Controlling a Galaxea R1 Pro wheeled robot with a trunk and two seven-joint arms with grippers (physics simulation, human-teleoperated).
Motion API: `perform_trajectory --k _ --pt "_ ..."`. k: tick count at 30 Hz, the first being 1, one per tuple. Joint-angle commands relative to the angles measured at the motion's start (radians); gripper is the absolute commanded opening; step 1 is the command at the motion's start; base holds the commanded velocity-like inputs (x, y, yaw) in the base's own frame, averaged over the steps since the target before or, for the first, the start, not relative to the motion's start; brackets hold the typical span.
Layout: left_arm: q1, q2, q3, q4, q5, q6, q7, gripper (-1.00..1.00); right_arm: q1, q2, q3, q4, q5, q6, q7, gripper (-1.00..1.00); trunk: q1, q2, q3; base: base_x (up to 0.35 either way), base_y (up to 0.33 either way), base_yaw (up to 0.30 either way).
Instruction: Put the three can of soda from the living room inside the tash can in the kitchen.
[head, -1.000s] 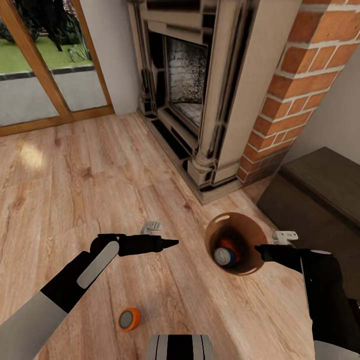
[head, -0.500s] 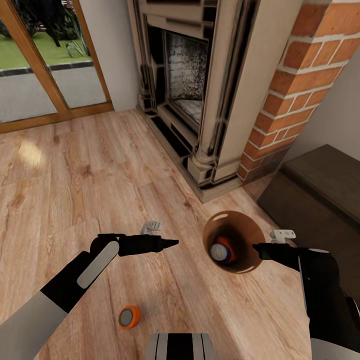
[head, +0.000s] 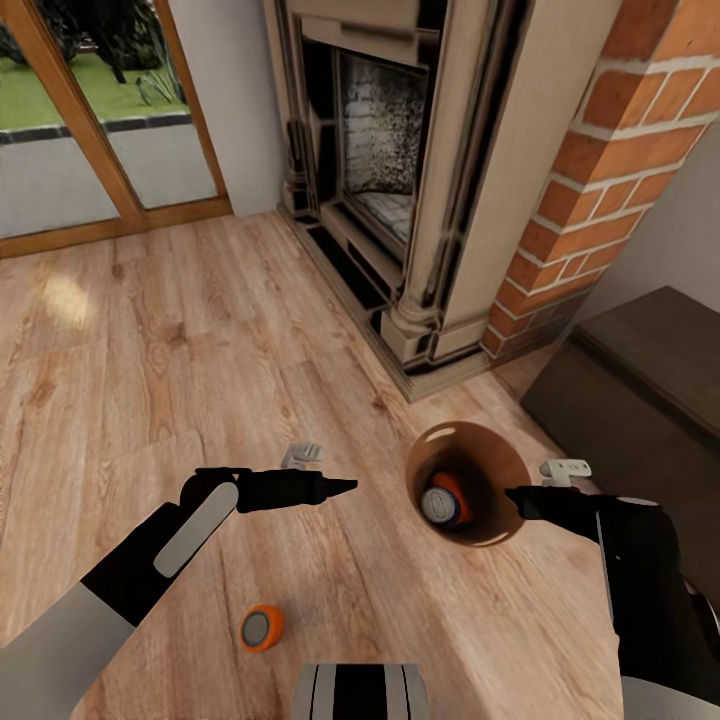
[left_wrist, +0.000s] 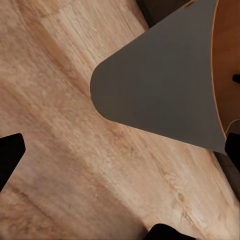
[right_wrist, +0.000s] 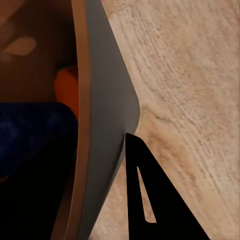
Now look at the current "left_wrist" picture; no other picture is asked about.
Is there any trash can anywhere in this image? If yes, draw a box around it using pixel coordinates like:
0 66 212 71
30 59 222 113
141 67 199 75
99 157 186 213
90 0 240 154

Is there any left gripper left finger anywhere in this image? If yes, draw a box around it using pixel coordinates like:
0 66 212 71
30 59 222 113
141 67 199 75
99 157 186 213
0 133 26 192

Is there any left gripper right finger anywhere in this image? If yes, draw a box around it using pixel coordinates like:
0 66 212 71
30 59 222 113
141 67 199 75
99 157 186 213
224 132 240 172

